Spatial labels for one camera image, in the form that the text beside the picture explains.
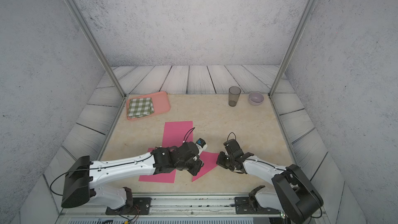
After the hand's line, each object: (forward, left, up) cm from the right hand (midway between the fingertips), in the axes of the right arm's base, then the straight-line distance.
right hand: (218, 162), depth 87 cm
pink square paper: (-1, +5, +6) cm, 8 cm away
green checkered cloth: (+38, +55, +3) cm, 67 cm away
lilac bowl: (+46, -29, +2) cm, 55 cm away
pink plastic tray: (+30, +55, +1) cm, 63 cm away
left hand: (-8, +7, +13) cm, 16 cm away
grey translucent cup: (+42, -12, +13) cm, 45 cm away
